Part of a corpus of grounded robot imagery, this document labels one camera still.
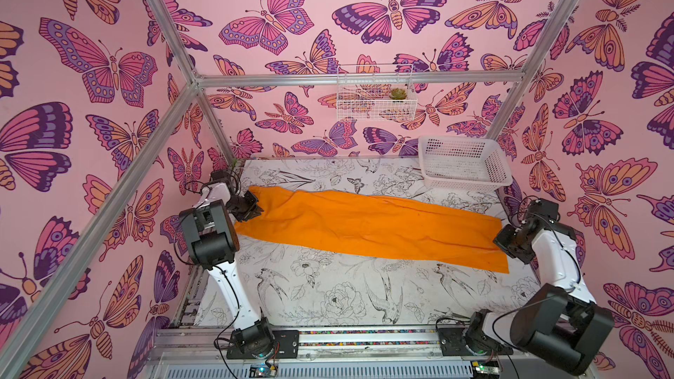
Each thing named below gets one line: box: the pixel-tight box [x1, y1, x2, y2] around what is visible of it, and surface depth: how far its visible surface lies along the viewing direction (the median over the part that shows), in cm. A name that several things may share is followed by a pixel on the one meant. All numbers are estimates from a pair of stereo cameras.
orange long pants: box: [234, 186, 510, 273], surface depth 98 cm
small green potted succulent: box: [388, 87, 408, 101], surface depth 94 cm
